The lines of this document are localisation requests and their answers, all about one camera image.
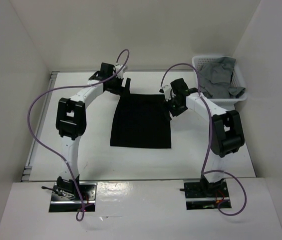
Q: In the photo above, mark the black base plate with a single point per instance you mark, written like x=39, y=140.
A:
x=201, y=195
x=63, y=202

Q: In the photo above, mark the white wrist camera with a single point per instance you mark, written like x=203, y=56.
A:
x=167, y=92
x=119, y=70

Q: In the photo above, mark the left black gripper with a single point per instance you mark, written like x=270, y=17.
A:
x=122, y=90

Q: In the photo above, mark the black skirt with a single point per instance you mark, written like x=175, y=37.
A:
x=139, y=122

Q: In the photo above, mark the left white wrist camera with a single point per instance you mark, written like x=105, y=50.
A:
x=119, y=70

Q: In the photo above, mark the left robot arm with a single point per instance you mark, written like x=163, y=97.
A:
x=71, y=120

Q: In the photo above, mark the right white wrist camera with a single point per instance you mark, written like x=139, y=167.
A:
x=167, y=92

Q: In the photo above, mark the grey skirt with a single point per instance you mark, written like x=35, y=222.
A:
x=216, y=79

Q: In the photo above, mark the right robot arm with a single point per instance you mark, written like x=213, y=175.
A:
x=225, y=136

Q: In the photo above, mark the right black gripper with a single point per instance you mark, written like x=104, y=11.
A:
x=166, y=106

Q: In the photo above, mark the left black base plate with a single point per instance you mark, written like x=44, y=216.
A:
x=63, y=202

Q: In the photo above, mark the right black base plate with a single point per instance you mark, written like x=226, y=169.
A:
x=201, y=195

